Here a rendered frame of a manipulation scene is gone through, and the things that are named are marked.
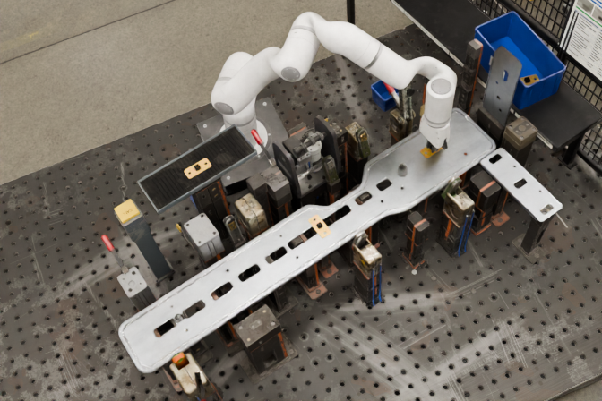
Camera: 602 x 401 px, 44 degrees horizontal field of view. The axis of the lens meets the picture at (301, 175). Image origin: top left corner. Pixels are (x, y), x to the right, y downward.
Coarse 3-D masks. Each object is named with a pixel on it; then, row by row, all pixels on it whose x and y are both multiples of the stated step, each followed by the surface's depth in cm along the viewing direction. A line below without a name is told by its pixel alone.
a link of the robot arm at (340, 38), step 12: (312, 12) 223; (300, 24) 222; (312, 24) 220; (324, 24) 213; (336, 24) 210; (348, 24) 210; (324, 36) 211; (336, 36) 209; (348, 36) 209; (360, 36) 210; (336, 48) 211; (348, 48) 210; (360, 48) 210; (372, 48) 211; (360, 60) 213; (372, 60) 212
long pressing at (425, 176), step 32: (480, 128) 254; (384, 160) 250; (416, 160) 249; (448, 160) 248; (480, 160) 248; (352, 192) 244; (384, 192) 244; (416, 192) 243; (288, 224) 240; (352, 224) 239; (256, 256) 235; (288, 256) 234; (320, 256) 234; (192, 288) 231; (256, 288) 230; (128, 320) 227; (160, 320) 226; (192, 320) 226; (224, 320) 225; (128, 352) 223; (160, 352) 221
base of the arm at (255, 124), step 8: (224, 120) 269; (256, 120) 289; (224, 128) 287; (240, 128) 268; (248, 128) 270; (256, 128) 278; (264, 128) 287; (248, 136) 275; (264, 136) 285; (256, 144) 284; (264, 144) 284
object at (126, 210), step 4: (128, 200) 231; (124, 204) 230; (128, 204) 230; (132, 204) 230; (116, 208) 230; (120, 208) 230; (124, 208) 230; (128, 208) 230; (132, 208) 229; (136, 208) 229; (116, 212) 229; (120, 212) 229; (124, 212) 229; (128, 212) 229; (132, 212) 229; (136, 212) 228; (120, 216) 228; (124, 216) 228; (128, 216) 228; (132, 216) 228; (124, 220) 227
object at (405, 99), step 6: (408, 84) 239; (402, 90) 240; (408, 90) 238; (414, 90) 239; (402, 96) 241; (408, 96) 239; (402, 102) 244; (408, 102) 246; (402, 108) 246; (408, 108) 249; (402, 114) 249
